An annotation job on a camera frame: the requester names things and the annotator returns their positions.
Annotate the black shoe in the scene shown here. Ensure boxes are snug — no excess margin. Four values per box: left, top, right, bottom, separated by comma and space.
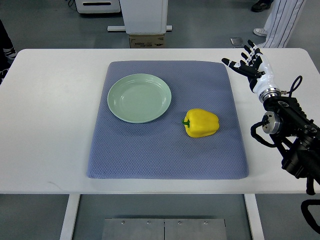
251, 0, 273, 13

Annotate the yellow bell pepper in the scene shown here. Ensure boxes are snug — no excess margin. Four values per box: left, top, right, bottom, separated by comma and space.
181, 108, 220, 138

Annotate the brown cardboard box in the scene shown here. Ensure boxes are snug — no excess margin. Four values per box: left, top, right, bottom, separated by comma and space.
129, 34, 166, 49

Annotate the white table leg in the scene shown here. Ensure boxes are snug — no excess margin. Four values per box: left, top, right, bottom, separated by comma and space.
59, 193, 81, 240
244, 194, 265, 240

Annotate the light green plate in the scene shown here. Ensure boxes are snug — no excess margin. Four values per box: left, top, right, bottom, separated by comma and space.
107, 73, 172, 124

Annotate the blue-grey quilted mat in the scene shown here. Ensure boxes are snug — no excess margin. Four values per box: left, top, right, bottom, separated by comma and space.
87, 60, 249, 180

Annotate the white table left leg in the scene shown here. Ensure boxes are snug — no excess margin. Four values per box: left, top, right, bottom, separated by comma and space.
59, 193, 81, 240

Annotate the grey metal base plate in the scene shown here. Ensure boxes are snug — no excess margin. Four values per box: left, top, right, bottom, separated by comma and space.
102, 218, 227, 240

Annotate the white machine with slot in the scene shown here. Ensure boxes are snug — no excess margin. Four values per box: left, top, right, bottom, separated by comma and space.
74, 0, 121, 14

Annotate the small grey floor plate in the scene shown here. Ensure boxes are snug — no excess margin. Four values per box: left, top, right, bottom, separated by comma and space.
230, 37, 244, 47

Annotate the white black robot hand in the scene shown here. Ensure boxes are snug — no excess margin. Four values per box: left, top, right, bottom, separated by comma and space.
221, 40, 281, 103

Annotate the person in white striped trousers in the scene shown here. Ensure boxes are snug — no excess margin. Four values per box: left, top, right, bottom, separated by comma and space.
253, 0, 306, 48

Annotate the white table right leg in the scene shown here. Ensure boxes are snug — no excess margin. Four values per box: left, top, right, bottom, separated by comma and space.
244, 194, 265, 240

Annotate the white pedestal column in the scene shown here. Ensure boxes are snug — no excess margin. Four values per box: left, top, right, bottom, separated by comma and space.
107, 0, 173, 35

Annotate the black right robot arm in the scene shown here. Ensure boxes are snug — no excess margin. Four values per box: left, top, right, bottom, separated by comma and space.
250, 76, 320, 196

